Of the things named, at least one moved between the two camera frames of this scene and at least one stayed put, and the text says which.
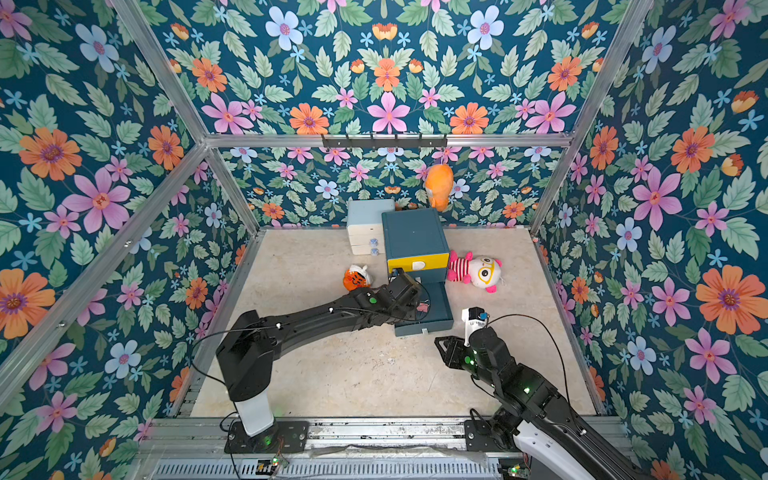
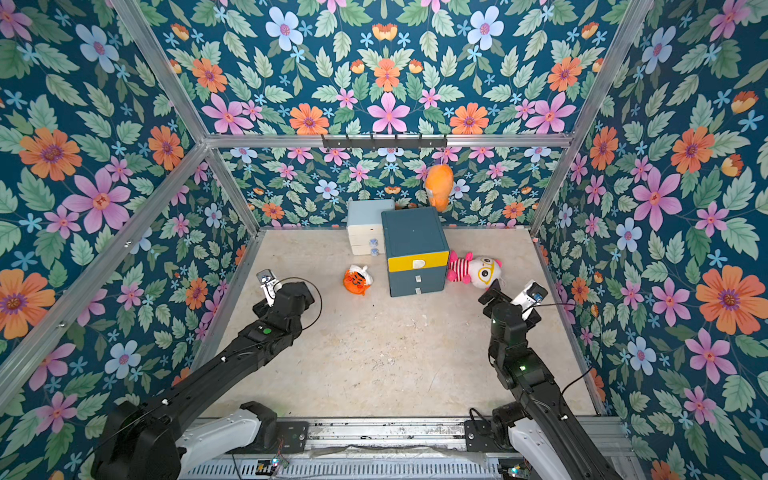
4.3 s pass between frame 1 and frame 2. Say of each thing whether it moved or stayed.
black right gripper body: moved
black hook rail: stayed
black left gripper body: moved
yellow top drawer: stayed
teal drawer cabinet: stayed
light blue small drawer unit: stayed
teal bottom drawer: moved
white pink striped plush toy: stayed
